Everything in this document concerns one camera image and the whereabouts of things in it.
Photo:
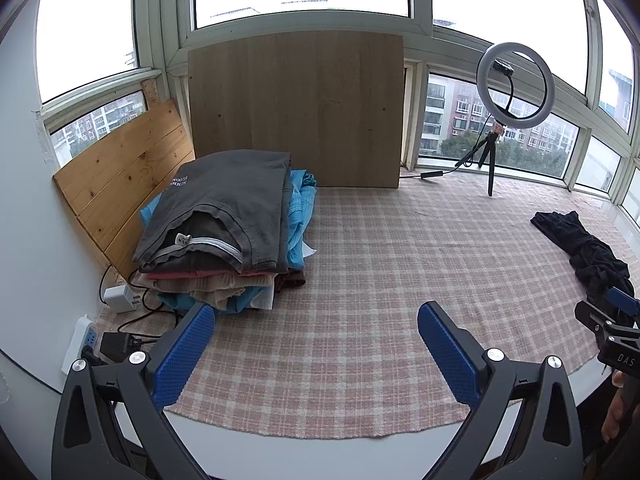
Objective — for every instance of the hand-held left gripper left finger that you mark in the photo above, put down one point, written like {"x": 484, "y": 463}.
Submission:
{"x": 182, "y": 360}

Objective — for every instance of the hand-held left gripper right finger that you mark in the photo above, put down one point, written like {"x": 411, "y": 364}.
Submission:
{"x": 447, "y": 355}

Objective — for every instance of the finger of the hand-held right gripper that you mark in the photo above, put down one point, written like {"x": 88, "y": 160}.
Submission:
{"x": 595, "y": 316}
{"x": 625, "y": 301}

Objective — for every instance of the navy blue sweatshirt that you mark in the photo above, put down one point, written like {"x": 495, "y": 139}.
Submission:
{"x": 585, "y": 250}

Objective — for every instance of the stack of folded clothes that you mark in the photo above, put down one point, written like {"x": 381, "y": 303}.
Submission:
{"x": 300, "y": 220}

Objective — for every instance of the person's right hand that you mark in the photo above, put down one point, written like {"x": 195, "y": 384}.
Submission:
{"x": 615, "y": 410}

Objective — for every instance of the black power adapter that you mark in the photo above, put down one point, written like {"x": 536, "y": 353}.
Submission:
{"x": 117, "y": 345}

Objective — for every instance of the folded beige garment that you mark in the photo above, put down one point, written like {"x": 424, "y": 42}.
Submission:
{"x": 210, "y": 292}

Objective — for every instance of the folded pink garment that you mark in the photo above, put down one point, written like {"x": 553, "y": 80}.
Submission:
{"x": 200, "y": 275}

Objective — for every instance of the white charger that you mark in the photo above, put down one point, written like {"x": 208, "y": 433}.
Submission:
{"x": 120, "y": 297}

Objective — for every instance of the white power strip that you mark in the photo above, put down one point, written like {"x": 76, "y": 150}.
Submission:
{"x": 85, "y": 335}

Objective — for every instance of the pink plaid blanket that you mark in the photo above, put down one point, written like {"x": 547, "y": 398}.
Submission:
{"x": 350, "y": 285}

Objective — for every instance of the folded brown garment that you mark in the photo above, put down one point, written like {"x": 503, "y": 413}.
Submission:
{"x": 290, "y": 280}

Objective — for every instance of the folded dark grey t-shirt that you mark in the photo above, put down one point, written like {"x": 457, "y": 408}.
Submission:
{"x": 225, "y": 195}

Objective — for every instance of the small black tripod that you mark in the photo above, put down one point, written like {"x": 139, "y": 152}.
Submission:
{"x": 491, "y": 170}

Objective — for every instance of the pine wood board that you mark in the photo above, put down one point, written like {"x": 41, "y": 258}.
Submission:
{"x": 115, "y": 185}

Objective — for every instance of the black gooseneck phone holder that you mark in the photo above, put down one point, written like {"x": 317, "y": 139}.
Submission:
{"x": 500, "y": 66}

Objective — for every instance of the narrow wooden strip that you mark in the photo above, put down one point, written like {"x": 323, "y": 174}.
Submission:
{"x": 150, "y": 92}

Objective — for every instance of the light brown wood panel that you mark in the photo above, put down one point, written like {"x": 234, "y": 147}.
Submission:
{"x": 300, "y": 110}

